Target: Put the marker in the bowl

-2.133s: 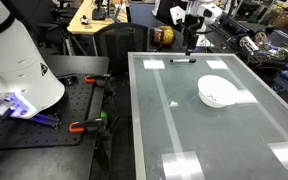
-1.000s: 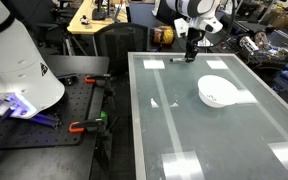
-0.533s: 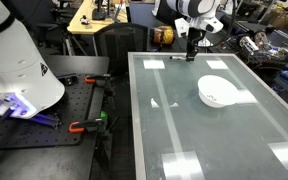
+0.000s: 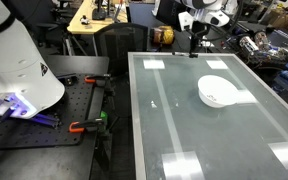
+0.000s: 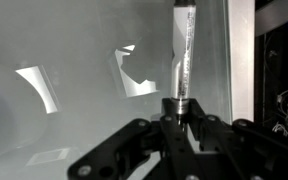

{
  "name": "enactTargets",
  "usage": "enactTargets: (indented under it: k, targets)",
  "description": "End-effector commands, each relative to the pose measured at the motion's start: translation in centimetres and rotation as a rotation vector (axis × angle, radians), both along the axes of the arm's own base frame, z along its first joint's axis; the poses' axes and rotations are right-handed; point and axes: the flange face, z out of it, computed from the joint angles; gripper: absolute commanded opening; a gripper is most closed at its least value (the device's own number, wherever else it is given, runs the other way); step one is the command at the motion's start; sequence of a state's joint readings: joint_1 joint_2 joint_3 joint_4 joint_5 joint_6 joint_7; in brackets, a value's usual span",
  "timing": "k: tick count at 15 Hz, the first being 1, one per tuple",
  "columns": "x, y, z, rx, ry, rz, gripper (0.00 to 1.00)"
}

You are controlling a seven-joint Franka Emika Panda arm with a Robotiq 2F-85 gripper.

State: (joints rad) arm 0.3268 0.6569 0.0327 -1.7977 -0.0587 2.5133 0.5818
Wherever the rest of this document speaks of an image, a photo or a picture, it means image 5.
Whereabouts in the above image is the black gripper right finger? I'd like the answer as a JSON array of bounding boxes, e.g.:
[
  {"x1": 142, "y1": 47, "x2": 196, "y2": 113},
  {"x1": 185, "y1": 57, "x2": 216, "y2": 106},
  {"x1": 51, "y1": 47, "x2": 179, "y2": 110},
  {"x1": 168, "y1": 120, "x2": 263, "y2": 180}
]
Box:
[{"x1": 183, "y1": 97, "x2": 288, "y2": 180}]

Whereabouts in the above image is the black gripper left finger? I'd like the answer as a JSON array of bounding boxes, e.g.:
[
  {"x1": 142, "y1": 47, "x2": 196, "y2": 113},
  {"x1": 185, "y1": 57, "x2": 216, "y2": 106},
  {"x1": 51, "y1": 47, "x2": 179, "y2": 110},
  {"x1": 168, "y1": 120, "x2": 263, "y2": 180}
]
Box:
[{"x1": 67, "y1": 97, "x2": 202, "y2": 180}]

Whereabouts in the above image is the white marker with black cap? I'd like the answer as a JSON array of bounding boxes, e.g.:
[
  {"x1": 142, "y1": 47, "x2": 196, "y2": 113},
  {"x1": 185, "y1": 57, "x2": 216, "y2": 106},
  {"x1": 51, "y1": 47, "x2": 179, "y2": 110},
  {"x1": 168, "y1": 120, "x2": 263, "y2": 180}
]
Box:
[{"x1": 169, "y1": 0, "x2": 198, "y2": 116}]

